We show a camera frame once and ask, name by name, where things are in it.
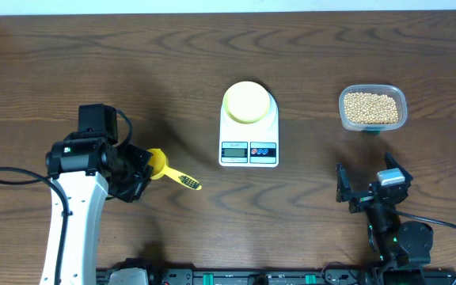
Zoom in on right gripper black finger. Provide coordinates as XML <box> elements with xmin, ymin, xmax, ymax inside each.
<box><xmin>336</xmin><ymin>163</ymin><xmax>352</xmax><ymax>202</ymax></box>
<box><xmin>384</xmin><ymin>152</ymin><xmax>410</xmax><ymax>178</ymax></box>

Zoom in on yellow measuring scoop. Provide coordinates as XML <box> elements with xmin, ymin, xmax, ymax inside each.
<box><xmin>147</xmin><ymin>148</ymin><xmax>202</xmax><ymax>191</ymax></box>

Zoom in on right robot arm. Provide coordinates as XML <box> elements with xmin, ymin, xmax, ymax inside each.
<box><xmin>336</xmin><ymin>153</ymin><xmax>433</xmax><ymax>284</ymax></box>

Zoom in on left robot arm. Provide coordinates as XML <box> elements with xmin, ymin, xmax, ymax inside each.
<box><xmin>40</xmin><ymin>104</ymin><xmax>153</xmax><ymax>284</ymax></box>

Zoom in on white digital kitchen scale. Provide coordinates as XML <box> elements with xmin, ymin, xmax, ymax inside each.
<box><xmin>218</xmin><ymin>93</ymin><xmax>279</xmax><ymax>168</ymax></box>

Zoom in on yellow plastic bowl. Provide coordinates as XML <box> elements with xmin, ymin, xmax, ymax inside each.
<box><xmin>222</xmin><ymin>81</ymin><xmax>271</xmax><ymax>124</ymax></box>

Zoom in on green tape label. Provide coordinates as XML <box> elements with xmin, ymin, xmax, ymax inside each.
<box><xmin>363</xmin><ymin>130</ymin><xmax>381</xmax><ymax>135</ymax></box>

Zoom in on clear plastic container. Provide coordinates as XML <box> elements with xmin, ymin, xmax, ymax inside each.
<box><xmin>339</xmin><ymin>84</ymin><xmax>408</xmax><ymax>132</ymax></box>

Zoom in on soybeans in container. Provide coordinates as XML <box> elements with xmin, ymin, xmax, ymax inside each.
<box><xmin>344</xmin><ymin>92</ymin><xmax>399</xmax><ymax>124</ymax></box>

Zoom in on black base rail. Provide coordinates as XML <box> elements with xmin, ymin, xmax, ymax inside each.
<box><xmin>95</xmin><ymin>259</ymin><xmax>456</xmax><ymax>285</ymax></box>

